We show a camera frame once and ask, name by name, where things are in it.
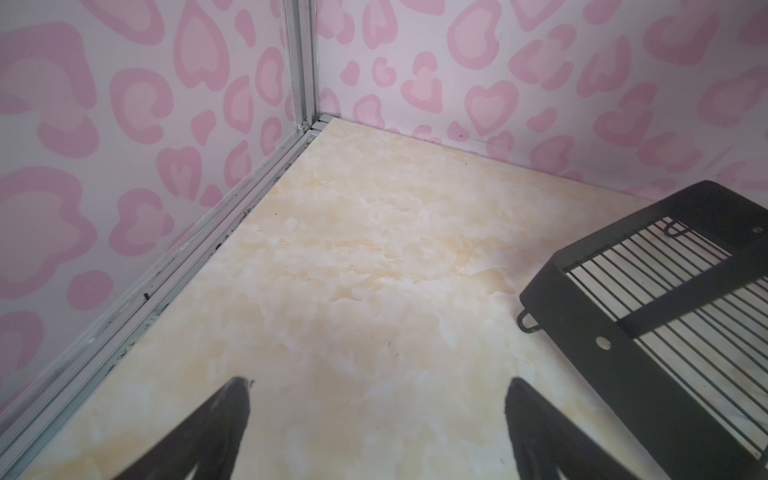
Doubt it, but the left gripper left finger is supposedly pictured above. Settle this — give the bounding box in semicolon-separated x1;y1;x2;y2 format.
117;377;250;479

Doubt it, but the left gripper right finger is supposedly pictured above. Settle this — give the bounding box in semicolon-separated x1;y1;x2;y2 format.
504;377;636;479

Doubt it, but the black wire dish rack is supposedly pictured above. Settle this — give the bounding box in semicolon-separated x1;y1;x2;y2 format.
520;181;767;479

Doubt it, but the aluminium floor rail left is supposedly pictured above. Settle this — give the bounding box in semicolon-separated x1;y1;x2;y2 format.
1;114;333;479

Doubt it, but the aluminium frame post left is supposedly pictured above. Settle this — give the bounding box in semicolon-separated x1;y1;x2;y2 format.
283;0;320;131

